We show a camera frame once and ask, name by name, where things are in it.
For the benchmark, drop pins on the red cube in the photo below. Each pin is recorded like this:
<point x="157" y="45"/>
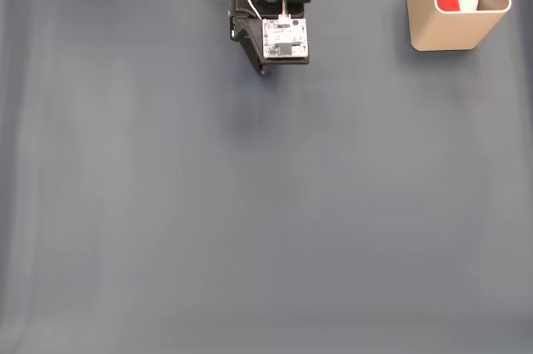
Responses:
<point x="447" y="2"/>

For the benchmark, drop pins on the dark blue mat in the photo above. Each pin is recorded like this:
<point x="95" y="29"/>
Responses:
<point x="266" y="204"/>

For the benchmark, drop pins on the white camera circuit board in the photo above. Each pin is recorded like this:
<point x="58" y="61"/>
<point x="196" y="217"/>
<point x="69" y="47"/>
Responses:
<point x="285" y="37"/>

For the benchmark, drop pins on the beige rounded square box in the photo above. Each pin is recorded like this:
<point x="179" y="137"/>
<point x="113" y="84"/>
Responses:
<point x="437" y="31"/>

